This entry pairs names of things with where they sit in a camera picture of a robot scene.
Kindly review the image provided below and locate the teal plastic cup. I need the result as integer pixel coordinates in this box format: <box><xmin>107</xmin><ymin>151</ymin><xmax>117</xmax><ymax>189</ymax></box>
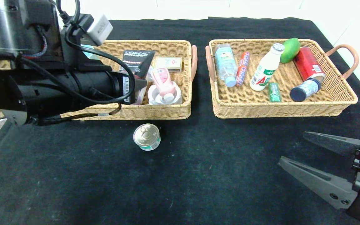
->
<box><xmin>81</xmin><ymin>44</ymin><xmax>100</xmax><ymax>60</ymax></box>

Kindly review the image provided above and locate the black cosmetic tube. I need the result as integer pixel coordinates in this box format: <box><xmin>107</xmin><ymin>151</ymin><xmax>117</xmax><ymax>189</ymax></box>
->
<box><xmin>121</xmin><ymin>50</ymin><xmax>156</xmax><ymax>79</ymax></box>

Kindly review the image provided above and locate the red drink can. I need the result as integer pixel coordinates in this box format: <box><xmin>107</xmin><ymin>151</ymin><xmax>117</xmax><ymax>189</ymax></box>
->
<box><xmin>293</xmin><ymin>47</ymin><xmax>325</xmax><ymax>83</ymax></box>

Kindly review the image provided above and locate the orange sausage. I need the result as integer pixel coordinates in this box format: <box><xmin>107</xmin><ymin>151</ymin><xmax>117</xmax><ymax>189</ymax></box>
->
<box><xmin>236</xmin><ymin>52</ymin><xmax>250</xmax><ymax>86</ymax></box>

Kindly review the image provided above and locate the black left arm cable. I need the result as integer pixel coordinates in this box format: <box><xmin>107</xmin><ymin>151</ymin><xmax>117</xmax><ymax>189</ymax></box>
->
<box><xmin>55</xmin><ymin>0</ymin><xmax>136</xmax><ymax>105</ymax></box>

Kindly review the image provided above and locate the white tape roll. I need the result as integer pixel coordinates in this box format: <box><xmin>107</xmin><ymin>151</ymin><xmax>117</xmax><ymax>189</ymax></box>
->
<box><xmin>148</xmin><ymin>81</ymin><xmax>183</xmax><ymax>105</ymax></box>

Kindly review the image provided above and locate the water bottle with blue label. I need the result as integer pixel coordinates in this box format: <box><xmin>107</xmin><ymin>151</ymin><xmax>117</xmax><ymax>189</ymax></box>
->
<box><xmin>215</xmin><ymin>44</ymin><xmax>238</xmax><ymax>88</ymax></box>

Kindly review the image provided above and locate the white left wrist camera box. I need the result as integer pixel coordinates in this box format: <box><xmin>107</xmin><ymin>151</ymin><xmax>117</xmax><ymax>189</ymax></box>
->
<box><xmin>86</xmin><ymin>14</ymin><xmax>113</xmax><ymax>47</ymax></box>

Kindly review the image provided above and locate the white milk drink bottle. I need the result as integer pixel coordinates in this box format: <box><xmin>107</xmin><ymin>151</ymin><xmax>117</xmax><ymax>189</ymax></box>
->
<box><xmin>250</xmin><ymin>43</ymin><xmax>285</xmax><ymax>91</ymax></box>

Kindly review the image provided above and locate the green mango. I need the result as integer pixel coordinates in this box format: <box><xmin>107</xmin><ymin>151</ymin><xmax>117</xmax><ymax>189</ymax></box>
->
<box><xmin>279</xmin><ymin>38</ymin><xmax>301</xmax><ymax>64</ymax></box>

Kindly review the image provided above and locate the green chewing gum pack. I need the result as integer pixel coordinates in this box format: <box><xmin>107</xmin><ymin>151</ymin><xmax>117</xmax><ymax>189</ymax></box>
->
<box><xmin>267</xmin><ymin>82</ymin><xmax>282</xmax><ymax>103</ymax></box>

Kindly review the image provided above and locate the jar with dark blue cap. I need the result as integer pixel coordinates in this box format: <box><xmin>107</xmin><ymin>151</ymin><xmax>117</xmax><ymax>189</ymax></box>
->
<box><xmin>290</xmin><ymin>79</ymin><xmax>321</xmax><ymax>102</ymax></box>

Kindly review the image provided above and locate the wicker basket with teal cup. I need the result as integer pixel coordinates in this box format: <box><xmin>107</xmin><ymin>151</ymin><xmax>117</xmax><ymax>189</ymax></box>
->
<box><xmin>61</xmin><ymin>40</ymin><xmax>198</xmax><ymax>121</ymax></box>

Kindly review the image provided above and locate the small printed card box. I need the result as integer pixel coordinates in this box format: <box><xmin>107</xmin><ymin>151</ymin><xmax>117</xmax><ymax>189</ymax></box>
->
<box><xmin>154</xmin><ymin>57</ymin><xmax>183</xmax><ymax>72</ymax></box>

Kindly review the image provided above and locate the wicker basket with food items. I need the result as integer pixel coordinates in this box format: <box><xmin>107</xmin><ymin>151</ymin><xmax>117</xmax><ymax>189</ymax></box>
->
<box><xmin>205</xmin><ymin>38</ymin><xmax>359</xmax><ymax>119</ymax></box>

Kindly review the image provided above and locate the black table cloth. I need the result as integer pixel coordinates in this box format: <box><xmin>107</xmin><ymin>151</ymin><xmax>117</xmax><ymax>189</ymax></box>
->
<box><xmin>0</xmin><ymin>17</ymin><xmax>360</xmax><ymax>225</ymax></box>

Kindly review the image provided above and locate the pink bottle with white cap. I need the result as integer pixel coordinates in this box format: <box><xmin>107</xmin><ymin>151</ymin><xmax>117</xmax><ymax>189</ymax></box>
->
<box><xmin>151</xmin><ymin>67</ymin><xmax>177</xmax><ymax>103</ymax></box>

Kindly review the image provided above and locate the tin can with green label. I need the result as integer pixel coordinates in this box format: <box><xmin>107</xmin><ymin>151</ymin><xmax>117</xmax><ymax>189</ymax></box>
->
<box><xmin>133</xmin><ymin>123</ymin><xmax>161</xmax><ymax>151</ymax></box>

